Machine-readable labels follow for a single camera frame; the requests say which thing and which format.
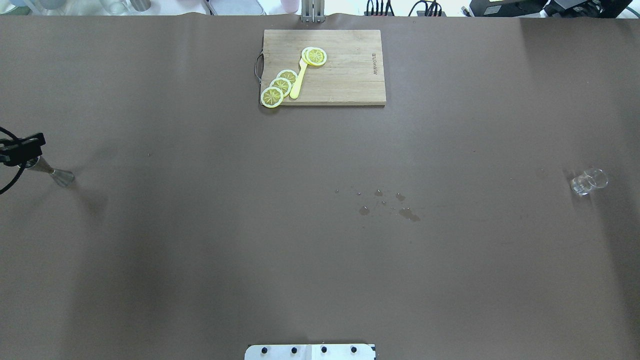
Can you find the metal cutting board handle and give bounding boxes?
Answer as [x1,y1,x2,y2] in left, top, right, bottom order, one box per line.
[254,49,265,85]

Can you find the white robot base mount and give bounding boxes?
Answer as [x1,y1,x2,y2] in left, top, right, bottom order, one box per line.
[244,343,377,360]

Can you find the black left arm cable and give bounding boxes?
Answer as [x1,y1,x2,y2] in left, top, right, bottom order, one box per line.
[0,127,27,195]

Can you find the bamboo cutting board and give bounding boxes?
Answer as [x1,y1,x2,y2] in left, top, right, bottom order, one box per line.
[260,29,387,106]

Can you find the lemon slice middle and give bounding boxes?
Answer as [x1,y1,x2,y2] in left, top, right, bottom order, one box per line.
[269,77,293,98]

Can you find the yellow plastic knife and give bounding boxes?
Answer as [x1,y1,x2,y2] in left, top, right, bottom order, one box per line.
[289,55,308,100]

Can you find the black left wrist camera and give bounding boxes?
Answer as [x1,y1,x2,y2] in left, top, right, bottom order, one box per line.
[0,132,46,167]

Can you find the clear glass cup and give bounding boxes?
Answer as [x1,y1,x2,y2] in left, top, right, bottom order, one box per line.
[570,167,610,196]

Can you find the lemon slice near handle end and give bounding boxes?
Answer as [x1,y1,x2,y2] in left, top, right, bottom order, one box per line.
[301,47,329,67]

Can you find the aluminium frame post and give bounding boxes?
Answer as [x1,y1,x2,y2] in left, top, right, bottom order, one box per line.
[300,0,326,24]

